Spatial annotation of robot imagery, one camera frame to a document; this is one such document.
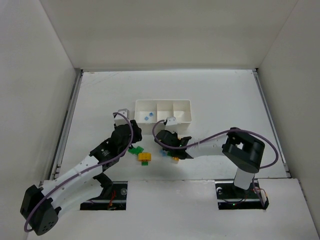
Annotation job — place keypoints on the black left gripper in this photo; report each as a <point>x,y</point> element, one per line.
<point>136,130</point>

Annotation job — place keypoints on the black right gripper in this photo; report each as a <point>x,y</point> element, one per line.
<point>164,137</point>

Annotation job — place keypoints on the green curved lego brick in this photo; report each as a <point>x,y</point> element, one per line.
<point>131,150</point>
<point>137,150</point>

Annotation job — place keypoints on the yellow rounded lego brick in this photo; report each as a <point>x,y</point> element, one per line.
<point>144,157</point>

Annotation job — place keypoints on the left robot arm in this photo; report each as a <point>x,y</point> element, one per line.
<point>43,206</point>

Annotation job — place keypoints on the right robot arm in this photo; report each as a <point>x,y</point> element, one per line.
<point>241,148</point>

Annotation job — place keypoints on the yellow black striped lego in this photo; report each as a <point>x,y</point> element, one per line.
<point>175,159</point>

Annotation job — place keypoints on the white three-compartment tray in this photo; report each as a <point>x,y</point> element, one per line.
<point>162,109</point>

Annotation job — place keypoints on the small green lego brick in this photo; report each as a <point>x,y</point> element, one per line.
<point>145,163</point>

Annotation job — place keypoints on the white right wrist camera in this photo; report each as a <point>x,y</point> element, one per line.
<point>171,124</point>

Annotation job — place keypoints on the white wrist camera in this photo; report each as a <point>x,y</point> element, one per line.
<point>121,117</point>
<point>171,124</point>

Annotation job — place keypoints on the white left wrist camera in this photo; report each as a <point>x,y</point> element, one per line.
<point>121,117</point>

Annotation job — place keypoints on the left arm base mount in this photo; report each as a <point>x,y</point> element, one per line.
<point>113,196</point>

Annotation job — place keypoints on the left aluminium rail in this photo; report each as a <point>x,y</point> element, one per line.
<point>55,161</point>

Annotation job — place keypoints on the aluminium rail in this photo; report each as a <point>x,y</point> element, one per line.
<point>271,122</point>
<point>55,161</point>

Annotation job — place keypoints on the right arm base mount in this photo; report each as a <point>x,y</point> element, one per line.
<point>231,197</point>

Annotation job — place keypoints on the right aluminium rail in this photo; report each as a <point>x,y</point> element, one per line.
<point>271,122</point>

